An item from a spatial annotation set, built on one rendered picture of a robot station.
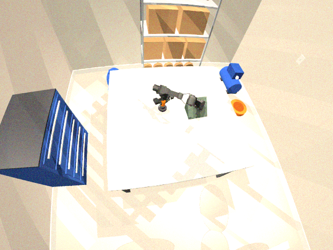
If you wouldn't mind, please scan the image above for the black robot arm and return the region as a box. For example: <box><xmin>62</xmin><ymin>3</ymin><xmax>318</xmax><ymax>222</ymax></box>
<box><xmin>152</xmin><ymin>84</ymin><xmax>205</xmax><ymax>110</ymax></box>

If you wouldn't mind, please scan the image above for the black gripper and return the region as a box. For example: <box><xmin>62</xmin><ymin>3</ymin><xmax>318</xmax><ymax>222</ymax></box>
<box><xmin>153</xmin><ymin>95</ymin><xmax>174</xmax><ymax>105</ymax></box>

